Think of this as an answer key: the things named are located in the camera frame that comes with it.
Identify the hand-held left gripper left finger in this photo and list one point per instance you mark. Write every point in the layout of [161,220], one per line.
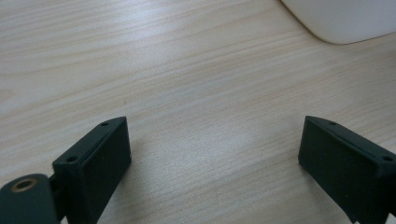
[93,174]

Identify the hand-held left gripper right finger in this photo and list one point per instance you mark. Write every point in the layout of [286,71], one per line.
[345,168]

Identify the pink plastic cup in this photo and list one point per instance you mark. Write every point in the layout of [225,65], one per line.
[342,18]

